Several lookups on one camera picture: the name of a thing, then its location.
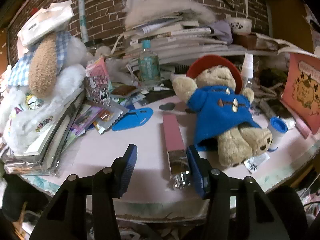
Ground teddy bear blue coat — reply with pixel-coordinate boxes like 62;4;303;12
172;55;273;168

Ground pink cartoon desk mat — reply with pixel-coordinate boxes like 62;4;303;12
20;97;313;205

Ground white plastic bag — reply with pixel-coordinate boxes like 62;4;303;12
17;0;74;47

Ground blue tag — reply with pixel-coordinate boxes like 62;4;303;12
112;107;154;132

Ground pile of books and papers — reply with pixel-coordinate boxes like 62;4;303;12
122;10;230;60

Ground silver foil wrapper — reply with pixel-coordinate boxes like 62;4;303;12
244;154;270;174

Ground brown flat box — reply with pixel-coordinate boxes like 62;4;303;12
232;34;278;50

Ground grey fluffy fur item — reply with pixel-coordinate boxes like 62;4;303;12
124;0;215;28

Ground white plush dog checkered hat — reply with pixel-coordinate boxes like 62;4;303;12
0;30;88;153

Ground silver orange snack packet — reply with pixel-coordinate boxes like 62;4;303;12
92;107;129;135

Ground stack of wrapped books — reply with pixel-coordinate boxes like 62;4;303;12
2;87;87;175

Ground clear spray bottle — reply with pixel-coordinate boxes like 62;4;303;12
241;53;254;90

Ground pink cartoon packet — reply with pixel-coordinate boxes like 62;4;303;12
85;57;112;108

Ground glass jar dark lid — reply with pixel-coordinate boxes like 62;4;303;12
85;40;104;55

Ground pink hairbrush black bristles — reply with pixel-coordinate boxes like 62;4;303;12
170;64;190;82

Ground white bottle blue cap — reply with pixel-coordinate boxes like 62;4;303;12
269;117;288;152

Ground light blue rolled tube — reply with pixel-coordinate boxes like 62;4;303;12
79;0;89;43

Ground purple cloth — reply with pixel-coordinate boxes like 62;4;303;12
210;20;233;43

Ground brown snack packet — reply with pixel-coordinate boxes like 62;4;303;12
111;85;138;98

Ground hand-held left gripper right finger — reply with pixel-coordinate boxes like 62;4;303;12
186;145;278;240

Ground water bottle teal label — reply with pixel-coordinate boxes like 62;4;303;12
138;40;161;83

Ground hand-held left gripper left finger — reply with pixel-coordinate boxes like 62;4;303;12
29;144;138;240

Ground pink cartoon cardboard box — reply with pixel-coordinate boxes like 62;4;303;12
256;32;320;140

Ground purple card packs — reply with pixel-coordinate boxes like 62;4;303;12
70;105;103;137

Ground long pink box crystal cap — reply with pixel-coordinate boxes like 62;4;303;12
162;114;192;190

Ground white panda bowl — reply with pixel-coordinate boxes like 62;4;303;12
226;17;252;35

